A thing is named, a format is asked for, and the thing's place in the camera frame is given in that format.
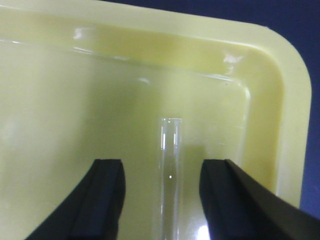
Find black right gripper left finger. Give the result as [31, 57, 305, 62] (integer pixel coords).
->
[27, 159, 126, 240]

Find glass test tube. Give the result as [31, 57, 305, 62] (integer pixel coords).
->
[157, 117, 182, 240]

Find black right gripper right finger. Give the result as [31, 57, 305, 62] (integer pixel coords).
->
[199, 159, 320, 240]

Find yellow plastic tray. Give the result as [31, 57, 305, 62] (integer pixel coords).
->
[0, 0, 311, 240]

